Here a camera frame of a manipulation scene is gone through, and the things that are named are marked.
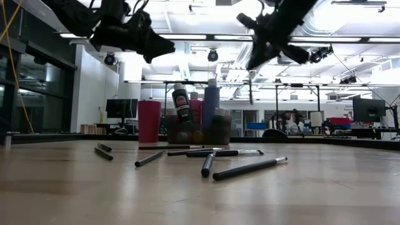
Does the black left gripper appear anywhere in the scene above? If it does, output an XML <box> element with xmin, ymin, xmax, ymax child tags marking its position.
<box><xmin>90</xmin><ymin>6</ymin><xmax>176</xmax><ymax>64</ymax></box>

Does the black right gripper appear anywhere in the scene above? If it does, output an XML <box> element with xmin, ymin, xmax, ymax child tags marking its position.
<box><xmin>236</xmin><ymin>6</ymin><xmax>310</xmax><ymax>70</ymax></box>

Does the large teal paint bottle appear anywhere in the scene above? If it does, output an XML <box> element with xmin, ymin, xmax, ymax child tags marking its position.
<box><xmin>171</xmin><ymin>82</ymin><xmax>194</xmax><ymax>124</ymax></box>

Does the small red paint bottle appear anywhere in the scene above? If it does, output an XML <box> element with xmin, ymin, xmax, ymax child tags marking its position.
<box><xmin>167</xmin><ymin>107</ymin><xmax>179</xmax><ymax>126</ymax></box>

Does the large pink paint bottle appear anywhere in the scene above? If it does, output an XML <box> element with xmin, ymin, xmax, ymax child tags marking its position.
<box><xmin>189</xmin><ymin>91</ymin><xmax>204</xmax><ymax>124</ymax></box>

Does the large periwinkle paint bottle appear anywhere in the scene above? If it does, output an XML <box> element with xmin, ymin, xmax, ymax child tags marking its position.
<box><xmin>202</xmin><ymin>78</ymin><xmax>221</xmax><ymax>131</ymax></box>

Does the small green paint bottle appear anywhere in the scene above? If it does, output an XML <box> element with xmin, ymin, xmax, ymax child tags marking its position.
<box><xmin>212</xmin><ymin>107</ymin><xmax>226</xmax><ymax>126</ymax></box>

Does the black flat monitor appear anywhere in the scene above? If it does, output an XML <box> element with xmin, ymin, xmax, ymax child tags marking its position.
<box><xmin>105</xmin><ymin>98</ymin><xmax>139</xmax><ymax>126</ymax></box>
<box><xmin>352</xmin><ymin>97</ymin><xmax>387</xmax><ymax>123</ymax></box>

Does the red plastic cup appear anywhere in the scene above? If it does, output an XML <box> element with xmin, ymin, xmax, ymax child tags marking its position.
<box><xmin>137</xmin><ymin>99</ymin><xmax>163</xmax><ymax>144</ymax></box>

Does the person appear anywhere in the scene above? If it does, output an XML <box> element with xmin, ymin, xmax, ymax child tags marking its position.
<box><xmin>286</xmin><ymin>108</ymin><xmax>303</xmax><ymax>134</ymax></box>

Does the blue storage bin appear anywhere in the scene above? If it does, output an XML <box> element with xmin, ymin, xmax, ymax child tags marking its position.
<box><xmin>246</xmin><ymin>122</ymin><xmax>268</xmax><ymax>131</ymax></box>

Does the stack of wooden blocks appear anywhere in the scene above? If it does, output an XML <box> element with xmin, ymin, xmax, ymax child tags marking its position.
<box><xmin>80</xmin><ymin>124</ymin><xmax>104</xmax><ymax>134</ymax></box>

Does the grey translucent plastic bin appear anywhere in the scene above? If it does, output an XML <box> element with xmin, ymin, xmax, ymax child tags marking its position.
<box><xmin>165</xmin><ymin>114</ymin><xmax>233</xmax><ymax>146</ymax></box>

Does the red storage bin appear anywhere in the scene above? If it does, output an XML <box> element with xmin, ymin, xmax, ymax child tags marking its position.
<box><xmin>326</xmin><ymin>117</ymin><xmax>353</xmax><ymax>125</ymax></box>

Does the black metal table frame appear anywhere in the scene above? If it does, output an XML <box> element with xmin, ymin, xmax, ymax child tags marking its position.
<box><xmin>0</xmin><ymin>132</ymin><xmax>400</xmax><ymax>151</ymax></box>

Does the yellow cable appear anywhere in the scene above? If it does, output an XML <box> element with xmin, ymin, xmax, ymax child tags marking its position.
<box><xmin>0</xmin><ymin>0</ymin><xmax>35</xmax><ymax>134</ymax></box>

